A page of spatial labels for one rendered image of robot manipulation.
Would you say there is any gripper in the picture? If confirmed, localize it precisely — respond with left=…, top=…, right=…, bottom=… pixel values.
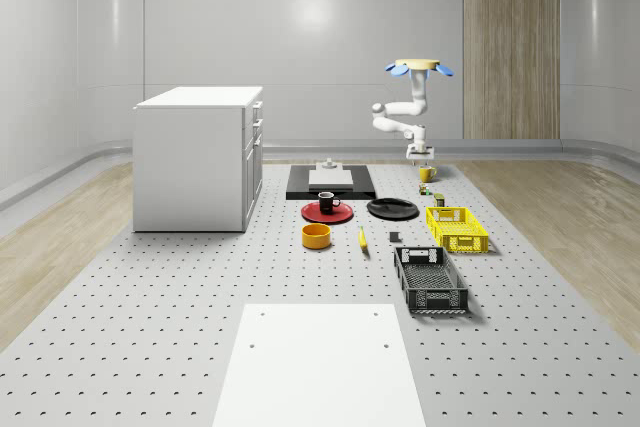
left=405, top=144, right=435, bottom=168

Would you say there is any black mug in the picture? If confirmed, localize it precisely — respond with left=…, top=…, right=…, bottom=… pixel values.
left=317, top=191, right=342, bottom=213

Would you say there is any black plate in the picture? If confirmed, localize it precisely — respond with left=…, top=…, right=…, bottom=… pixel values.
left=366, top=197, right=420, bottom=221

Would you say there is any drone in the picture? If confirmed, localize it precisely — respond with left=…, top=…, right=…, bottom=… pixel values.
left=384, top=58, right=456, bottom=78

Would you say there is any yellow basket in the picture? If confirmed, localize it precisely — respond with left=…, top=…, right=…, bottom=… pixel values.
left=425, top=206, right=490, bottom=254

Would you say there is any black stove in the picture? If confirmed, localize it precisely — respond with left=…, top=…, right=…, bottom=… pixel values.
left=285, top=158, right=377, bottom=201

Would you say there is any red plate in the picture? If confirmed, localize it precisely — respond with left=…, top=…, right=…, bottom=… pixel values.
left=301, top=200, right=355, bottom=224

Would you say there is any yellow bowl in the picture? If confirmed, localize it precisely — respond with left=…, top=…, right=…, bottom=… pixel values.
left=301, top=223, right=333, bottom=250

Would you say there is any dark grey basket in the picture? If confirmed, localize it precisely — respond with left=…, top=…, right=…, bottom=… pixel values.
left=393, top=246, right=471, bottom=316

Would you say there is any white cabinet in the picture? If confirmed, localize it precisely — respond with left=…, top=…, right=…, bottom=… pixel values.
left=132, top=86, right=265, bottom=234

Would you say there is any white board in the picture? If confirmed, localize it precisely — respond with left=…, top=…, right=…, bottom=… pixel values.
left=211, top=303, right=428, bottom=427

